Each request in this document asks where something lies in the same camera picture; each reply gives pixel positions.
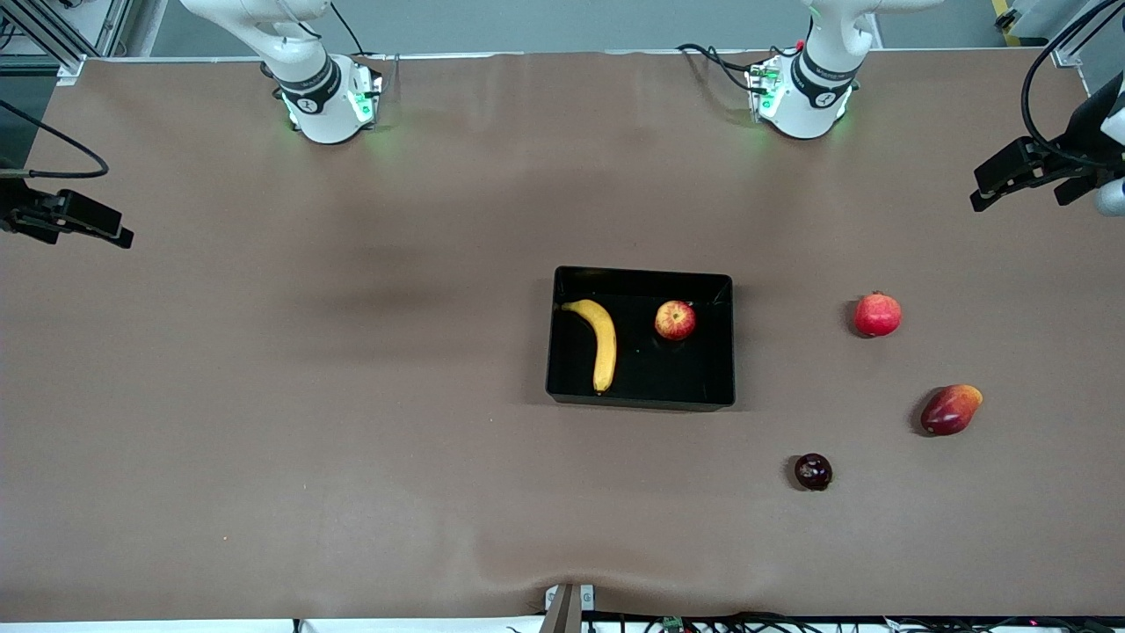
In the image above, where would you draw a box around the red yellow apple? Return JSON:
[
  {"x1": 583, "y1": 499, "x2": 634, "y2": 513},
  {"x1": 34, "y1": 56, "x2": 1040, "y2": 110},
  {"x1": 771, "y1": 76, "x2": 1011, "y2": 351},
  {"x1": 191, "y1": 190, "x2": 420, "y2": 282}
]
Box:
[{"x1": 654, "y1": 300, "x2": 698, "y2": 342}]

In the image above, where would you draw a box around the black plastic box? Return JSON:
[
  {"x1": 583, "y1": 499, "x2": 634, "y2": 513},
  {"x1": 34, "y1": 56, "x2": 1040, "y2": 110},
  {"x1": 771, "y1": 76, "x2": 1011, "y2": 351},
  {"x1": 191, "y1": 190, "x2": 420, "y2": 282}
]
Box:
[{"x1": 545, "y1": 266, "x2": 736, "y2": 412}]

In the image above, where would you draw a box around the yellow banana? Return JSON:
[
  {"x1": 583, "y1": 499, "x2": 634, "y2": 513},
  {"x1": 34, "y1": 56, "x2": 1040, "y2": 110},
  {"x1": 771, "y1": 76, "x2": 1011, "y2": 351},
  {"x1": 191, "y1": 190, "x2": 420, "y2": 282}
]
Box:
[{"x1": 561, "y1": 299, "x2": 618, "y2": 394}]

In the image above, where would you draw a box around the red pomegranate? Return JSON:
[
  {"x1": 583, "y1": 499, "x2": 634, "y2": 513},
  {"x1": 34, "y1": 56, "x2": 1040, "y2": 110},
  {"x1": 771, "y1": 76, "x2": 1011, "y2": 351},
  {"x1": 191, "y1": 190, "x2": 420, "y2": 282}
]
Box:
[{"x1": 854, "y1": 291, "x2": 904, "y2": 338}]

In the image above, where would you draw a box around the red orange mango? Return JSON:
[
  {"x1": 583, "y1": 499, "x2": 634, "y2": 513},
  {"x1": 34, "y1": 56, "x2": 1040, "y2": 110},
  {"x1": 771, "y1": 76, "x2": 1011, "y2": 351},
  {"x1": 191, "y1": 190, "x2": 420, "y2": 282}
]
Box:
[{"x1": 919, "y1": 384, "x2": 984, "y2": 437}]

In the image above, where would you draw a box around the brown table mat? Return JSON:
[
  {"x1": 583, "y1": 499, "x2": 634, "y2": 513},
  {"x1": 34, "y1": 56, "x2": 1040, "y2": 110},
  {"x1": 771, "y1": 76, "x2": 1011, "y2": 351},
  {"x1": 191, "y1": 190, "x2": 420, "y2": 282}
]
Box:
[{"x1": 0, "y1": 48, "x2": 1125, "y2": 623}]

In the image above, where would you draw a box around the dark purple plum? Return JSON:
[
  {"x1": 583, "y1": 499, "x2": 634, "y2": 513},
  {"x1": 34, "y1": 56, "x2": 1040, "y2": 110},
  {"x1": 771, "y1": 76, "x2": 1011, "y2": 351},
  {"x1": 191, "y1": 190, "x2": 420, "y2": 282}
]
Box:
[{"x1": 795, "y1": 453, "x2": 833, "y2": 491}]

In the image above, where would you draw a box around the aluminium frame profile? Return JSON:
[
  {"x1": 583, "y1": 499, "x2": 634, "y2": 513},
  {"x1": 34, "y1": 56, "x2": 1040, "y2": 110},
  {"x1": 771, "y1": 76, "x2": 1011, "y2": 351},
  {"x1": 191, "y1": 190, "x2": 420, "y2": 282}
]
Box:
[
  {"x1": 0, "y1": 0, "x2": 133, "y2": 84},
  {"x1": 1050, "y1": 0, "x2": 1125, "y2": 69}
]

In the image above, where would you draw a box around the black left base cable bundle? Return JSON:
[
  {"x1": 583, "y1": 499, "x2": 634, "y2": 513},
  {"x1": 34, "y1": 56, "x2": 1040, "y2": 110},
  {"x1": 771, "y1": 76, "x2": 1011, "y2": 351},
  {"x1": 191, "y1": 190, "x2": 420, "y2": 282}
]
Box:
[{"x1": 675, "y1": 42, "x2": 774, "y2": 93}]

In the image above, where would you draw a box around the black right base cable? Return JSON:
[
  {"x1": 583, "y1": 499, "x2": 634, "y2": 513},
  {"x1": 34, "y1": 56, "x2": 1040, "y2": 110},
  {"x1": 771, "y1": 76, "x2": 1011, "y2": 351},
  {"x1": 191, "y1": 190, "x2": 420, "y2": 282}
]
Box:
[{"x1": 330, "y1": 0, "x2": 366, "y2": 55}]

